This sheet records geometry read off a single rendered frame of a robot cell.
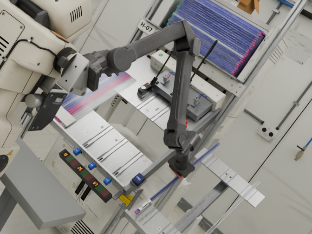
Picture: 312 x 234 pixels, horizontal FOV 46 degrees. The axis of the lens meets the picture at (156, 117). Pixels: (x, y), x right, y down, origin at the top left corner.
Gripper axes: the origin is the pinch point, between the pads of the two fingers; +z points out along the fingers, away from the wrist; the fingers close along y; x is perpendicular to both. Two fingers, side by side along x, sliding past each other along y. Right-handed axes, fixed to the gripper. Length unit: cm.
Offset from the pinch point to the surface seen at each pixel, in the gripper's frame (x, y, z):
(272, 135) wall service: -145, 20, 118
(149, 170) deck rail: 3.8, 15.7, 10.5
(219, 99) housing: -51, 21, 5
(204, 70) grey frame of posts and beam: -57, 38, 0
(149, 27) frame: -56, 83, -5
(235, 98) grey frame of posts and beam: -58, 16, 6
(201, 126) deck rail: -34.6, 18.0, 11.7
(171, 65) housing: -49, 56, 3
